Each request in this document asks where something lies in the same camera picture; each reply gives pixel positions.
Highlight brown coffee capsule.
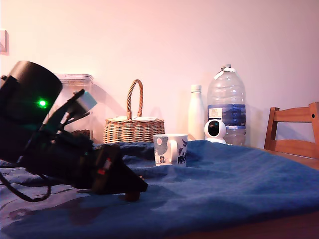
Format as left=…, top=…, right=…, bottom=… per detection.
left=124, top=175, right=146, bottom=202

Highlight brown coffee beans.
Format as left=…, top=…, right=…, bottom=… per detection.
left=71, top=128, right=91, bottom=140

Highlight white mug with blue print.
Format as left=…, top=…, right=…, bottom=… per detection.
left=153, top=133, right=188, bottom=167

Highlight white papers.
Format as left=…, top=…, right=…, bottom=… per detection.
left=106, top=116, right=160, bottom=122

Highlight clear container with white lid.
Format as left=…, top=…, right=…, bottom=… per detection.
left=53, top=73, right=95, bottom=145

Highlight blue cloth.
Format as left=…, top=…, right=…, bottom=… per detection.
left=0, top=139, right=319, bottom=239

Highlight white insulated bottle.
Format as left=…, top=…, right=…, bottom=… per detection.
left=188, top=84, right=205, bottom=141

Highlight large clear water bottle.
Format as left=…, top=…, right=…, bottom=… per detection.
left=207, top=63, right=247, bottom=147

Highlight wooden chair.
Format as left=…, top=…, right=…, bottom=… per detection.
left=264, top=102, right=319, bottom=159

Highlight wicker basket with handle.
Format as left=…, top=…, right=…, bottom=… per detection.
left=103, top=79, right=165, bottom=144

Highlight black cable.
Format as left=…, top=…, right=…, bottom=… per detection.
left=0, top=171, right=52, bottom=203

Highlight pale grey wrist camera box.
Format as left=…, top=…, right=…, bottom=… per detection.
left=49, top=90, right=98, bottom=127

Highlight small white round camera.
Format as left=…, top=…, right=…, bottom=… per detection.
left=203, top=119, right=227, bottom=144

